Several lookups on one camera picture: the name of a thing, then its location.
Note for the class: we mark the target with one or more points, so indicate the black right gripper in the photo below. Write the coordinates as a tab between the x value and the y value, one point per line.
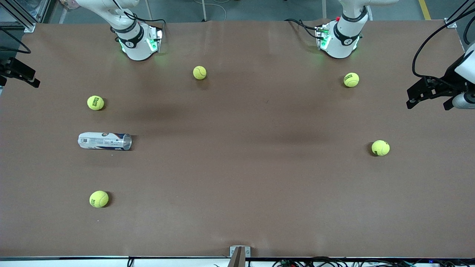
11	68

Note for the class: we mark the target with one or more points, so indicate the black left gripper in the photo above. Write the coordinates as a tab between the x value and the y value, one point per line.
441	85

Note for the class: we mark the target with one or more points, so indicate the clear tennis ball can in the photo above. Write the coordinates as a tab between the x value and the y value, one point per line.
104	141

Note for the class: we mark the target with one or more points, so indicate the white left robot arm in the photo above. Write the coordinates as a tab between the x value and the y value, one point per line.
343	44

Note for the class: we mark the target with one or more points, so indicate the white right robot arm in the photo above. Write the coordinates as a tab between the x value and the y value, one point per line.
137	48

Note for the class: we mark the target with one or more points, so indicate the yellow tennis ball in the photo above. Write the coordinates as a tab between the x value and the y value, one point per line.
380	148
351	80
99	199
95	103
199	72

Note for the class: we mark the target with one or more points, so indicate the grey metal leg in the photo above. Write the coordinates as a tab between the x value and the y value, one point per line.
324	9
204	11

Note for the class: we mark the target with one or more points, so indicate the brown table cover mat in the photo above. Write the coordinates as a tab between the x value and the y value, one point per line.
237	185

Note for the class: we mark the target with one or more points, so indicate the aluminium frame post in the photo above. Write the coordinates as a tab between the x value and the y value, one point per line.
29	27
451	23

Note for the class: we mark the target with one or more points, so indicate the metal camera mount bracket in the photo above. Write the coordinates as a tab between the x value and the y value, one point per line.
239	257

